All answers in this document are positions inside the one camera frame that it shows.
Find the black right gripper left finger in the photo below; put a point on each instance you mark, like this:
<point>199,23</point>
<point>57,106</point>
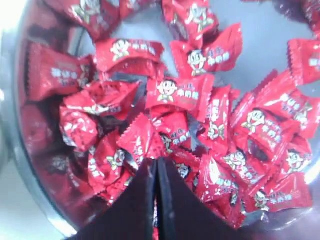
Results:
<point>131,216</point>

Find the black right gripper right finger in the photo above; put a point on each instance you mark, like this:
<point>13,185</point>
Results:
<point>181,216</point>

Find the round steel plate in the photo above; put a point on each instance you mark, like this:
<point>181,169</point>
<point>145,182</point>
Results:
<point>28,209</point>

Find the red wrapped candy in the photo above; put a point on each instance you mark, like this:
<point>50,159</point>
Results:
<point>105,98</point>
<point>113,51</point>
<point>291,192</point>
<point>190,18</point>
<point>251,122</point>
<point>53,73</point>
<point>189,94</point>
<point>218,55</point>

